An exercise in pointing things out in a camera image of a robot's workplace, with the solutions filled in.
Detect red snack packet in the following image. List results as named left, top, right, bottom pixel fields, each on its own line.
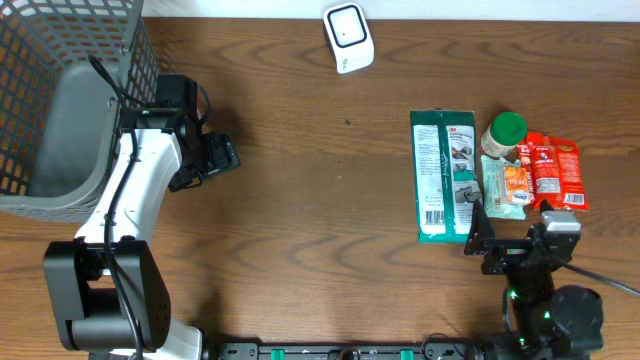
left=522, top=132, right=589, bottom=211

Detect small orange white carton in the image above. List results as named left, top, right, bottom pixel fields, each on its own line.
left=502, top=166, right=531, bottom=206

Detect light teal wipes pack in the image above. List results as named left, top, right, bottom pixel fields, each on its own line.
left=481, top=155, right=526, bottom=220

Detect narrow red stick packet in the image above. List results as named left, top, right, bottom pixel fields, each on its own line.
left=517, top=140, right=535, bottom=201

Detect green white packet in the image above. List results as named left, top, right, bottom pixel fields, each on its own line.
left=410, top=109, right=482, bottom=244

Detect green lid jar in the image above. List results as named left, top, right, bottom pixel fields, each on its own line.
left=480, top=112, right=528, bottom=158

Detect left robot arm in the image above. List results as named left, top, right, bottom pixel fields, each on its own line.
left=43, top=74, right=240, bottom=359

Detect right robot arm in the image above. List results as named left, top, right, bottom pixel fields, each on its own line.
left=464, top=201, right=604, bottom=359

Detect white barcode scanner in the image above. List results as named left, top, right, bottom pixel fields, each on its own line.
left=323, top=2, right=375, bottom=75

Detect grey plastic mesh basket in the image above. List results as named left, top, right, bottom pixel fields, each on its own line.
left=1, top=0, right=159, bottom=222

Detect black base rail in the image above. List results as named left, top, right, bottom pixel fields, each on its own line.
left=201, top=338, right=499, bottom=360

